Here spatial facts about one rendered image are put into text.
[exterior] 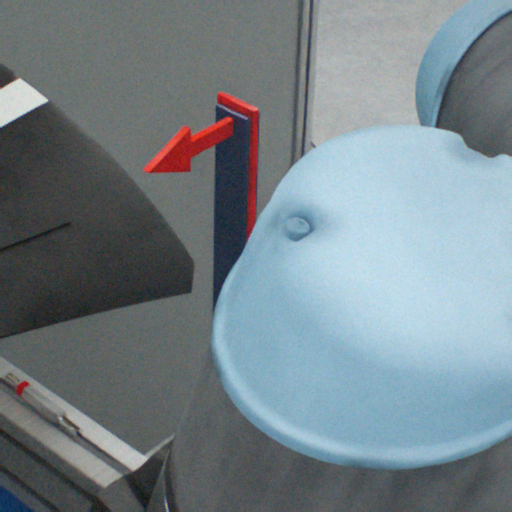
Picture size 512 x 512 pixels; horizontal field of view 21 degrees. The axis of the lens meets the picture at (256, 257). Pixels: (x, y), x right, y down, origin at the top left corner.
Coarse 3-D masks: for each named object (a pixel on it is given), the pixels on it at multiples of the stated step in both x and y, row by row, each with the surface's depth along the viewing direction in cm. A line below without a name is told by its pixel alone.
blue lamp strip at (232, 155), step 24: (216, 120) 67; (240, 120) 66; (216, 144) 68; (240, 144) 66; (216, 168) 68; (240, 168) 67; (216, 192) 69; (240, 192) 68; (216, 216) 70; (240, 216) 69; (216, 240) 71; (240, 240) 70; (216, 264) 72; (216, 288) 73
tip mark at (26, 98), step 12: (12, 84) 60; (24, 84) 60; (0, 96) 59; (12, 96) 59; (24, 96) 60; (36, 96) 60; (0, 108) 59; (12, 108) 59; (24, 108) 59; (0, 120) 58
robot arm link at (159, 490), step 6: (168, 450) 37; (162, 468) 37; (162, 474) 36; (162, 480) 36; (156, 486) 37; (162, 486) 36; (156, 492) 37; (162, 492) 36; (150, 498) 39; (156, 498) 37; (162, 498) 36; (150, 504) 38; (156, 504) 36; (162, 504) 36; (150, 510) 37; (156, 510) 36; (162, 510) 36
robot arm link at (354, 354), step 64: (384, 128) 30; (320, 192) 28; (384, 192) 29; (448, 192) 29; (256, 256) 29; (320, 256) 27; (384, 256) 28; (448, 256) 28; (256, 320) 29; (320, 320) 27; (384, 320) 27; (448, 320) 27; (256, 384) 29; (320, 384) 28; (384, 384) 27; (448, 384) 27; (192, 448) 33; (256, 448) 30; (320, 448) 29; (384, 448) 28; (448, 448) 28
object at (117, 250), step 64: (0, 64) 61; (0, 128) 58; (64, 128) 59; (0, 192) 55; (64, 192) 57; (128, 192) 58; (0, 256) 53; (64, 256) 54; (128, 256) 56; (0, 320) 51; (64, 320) 52
